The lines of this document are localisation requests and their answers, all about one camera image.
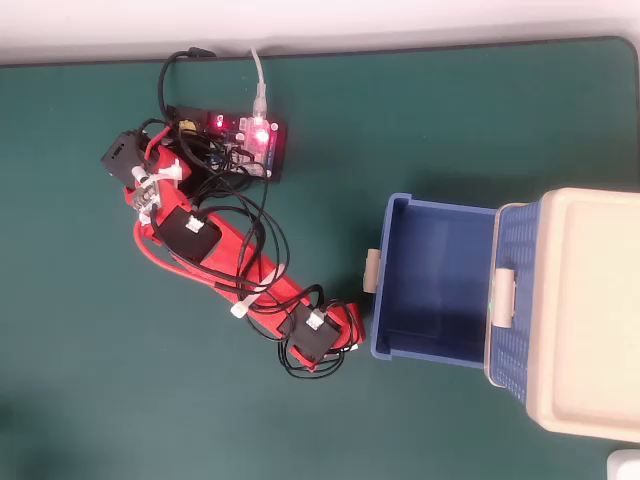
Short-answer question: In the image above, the black power cable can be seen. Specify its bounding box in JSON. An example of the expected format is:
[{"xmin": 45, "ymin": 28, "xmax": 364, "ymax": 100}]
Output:
[{"xmin": 158, "ymin": 46, "xmax": 218, "ymax": 124}]

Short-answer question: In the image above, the beige plastic drawer cabinet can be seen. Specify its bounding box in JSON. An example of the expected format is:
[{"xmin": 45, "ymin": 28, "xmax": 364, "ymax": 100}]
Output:
[{"xmin": 524, "ymin": 187, "xmax": 640, "ymax": 444}]

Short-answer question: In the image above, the circuit board with red LED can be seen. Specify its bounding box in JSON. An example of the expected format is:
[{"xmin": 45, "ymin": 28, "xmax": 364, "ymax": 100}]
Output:
[{"xmin": 237, "ymin": 115, "xmax": 280, "ymax": 180}]

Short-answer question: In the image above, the white USB cable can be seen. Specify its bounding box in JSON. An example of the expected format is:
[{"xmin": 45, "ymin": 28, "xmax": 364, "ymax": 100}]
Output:
[{"xmin": 249, "ymin": 46, "xmax": 270, "ymax": 121}]

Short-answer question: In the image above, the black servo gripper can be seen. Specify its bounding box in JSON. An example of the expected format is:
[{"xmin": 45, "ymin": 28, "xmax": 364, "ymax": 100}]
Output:
[{"xmin": 288, "ymin": 298, "xmax": 368, "ymax": 375}]

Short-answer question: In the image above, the white box corner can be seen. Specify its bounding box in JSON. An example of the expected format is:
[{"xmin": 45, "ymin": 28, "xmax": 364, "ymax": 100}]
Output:
[{"xmin": 606, "ymin": 449, "xmax": 640, "ymax": 480}]

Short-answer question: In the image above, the black controller base plate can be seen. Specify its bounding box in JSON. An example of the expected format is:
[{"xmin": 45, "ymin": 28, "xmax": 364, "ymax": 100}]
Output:
[{"xmin": 167, "ymin": 104, "xmax": 290, "ymax": 185}]

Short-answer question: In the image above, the blue drawer with beige handle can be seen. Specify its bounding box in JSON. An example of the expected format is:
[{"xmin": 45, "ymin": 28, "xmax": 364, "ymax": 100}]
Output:
[
  {"xmin": 487, "ymin": 201, "xmax": 544, "ymax": 405},
  {"xmin": 363, "ymin": 192, "xmax": 500, "ymax": 372}
]

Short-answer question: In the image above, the green table mat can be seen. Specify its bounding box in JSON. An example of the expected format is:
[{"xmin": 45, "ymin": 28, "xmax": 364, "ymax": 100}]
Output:
[{"xmin": 0, "ymin": 35, "xmax": 640, "ymax": 480}]

